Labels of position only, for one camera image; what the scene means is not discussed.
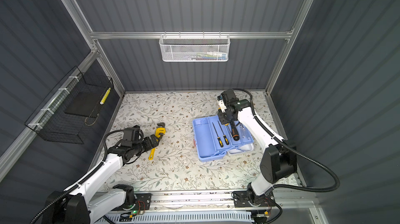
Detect yellow pipe wrench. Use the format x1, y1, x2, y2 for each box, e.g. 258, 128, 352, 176
149, 123, 166, 161

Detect slim yellow black screwdriver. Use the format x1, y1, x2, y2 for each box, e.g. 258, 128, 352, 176
218, 123, 230, 145

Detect white blue tool box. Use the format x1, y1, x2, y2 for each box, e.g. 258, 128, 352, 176
192, 115, 254, 163

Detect thin black screwdriver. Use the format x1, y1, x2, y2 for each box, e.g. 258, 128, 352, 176
212, 123, 224, 148

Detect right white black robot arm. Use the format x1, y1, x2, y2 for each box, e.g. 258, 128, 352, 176
217, 89, 297, 206

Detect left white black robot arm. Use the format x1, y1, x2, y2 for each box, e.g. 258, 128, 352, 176
31, 123, 166, 224

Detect floral table mat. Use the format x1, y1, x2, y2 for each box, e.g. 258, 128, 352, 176
93, 90, 298, 193

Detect pens in white basket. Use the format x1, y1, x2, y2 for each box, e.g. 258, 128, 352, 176
183, 51, 228, 61

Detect black pad in basket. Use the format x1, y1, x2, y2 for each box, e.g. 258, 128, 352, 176
64, 92, 104, 118

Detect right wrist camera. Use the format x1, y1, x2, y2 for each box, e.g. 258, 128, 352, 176
217, 95, 226, 112

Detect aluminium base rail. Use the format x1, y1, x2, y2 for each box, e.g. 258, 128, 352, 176
62, 189, 326, 215

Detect black wire basket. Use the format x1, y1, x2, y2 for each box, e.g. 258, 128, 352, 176
25, 69, 114, 144

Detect white wire mesh basket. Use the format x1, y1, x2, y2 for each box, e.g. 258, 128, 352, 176
159, 36, 231, 62

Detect left black corrugated cable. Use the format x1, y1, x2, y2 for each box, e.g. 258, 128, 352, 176
27, 129, 144, 224

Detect black corrugated cable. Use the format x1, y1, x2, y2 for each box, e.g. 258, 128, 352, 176
27, 129, 144, 224
232, 88, 341, 193

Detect right black corrugated cable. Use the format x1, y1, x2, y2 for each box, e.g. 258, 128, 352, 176
232, 88, 341, 193

